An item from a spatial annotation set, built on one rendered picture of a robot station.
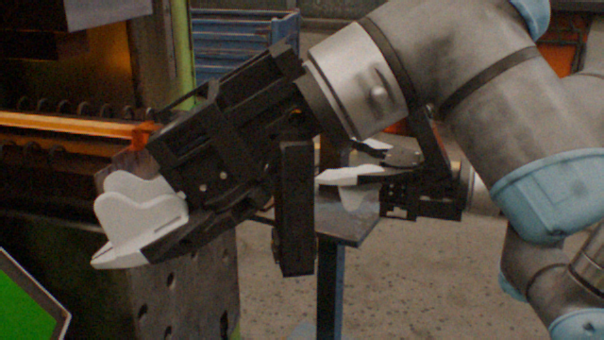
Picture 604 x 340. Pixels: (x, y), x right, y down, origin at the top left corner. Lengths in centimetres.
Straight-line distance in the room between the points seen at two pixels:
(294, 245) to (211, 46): 428
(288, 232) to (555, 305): 39
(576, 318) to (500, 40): 39
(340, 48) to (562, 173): 15
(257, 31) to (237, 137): 411
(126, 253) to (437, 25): 26
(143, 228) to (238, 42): 418
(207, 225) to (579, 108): 24
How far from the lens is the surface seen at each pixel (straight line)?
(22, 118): 100
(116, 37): 113
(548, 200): 33
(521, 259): 75
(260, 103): 34
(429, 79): 35
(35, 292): 52
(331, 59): 34
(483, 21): 35
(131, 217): 38
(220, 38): 457
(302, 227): 38
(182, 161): 34
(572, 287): 67
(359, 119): 34
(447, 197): 74
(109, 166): 81
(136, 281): 81
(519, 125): 33
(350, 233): 120
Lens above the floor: 128
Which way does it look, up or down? 24 degrees down
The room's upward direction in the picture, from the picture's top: straight up
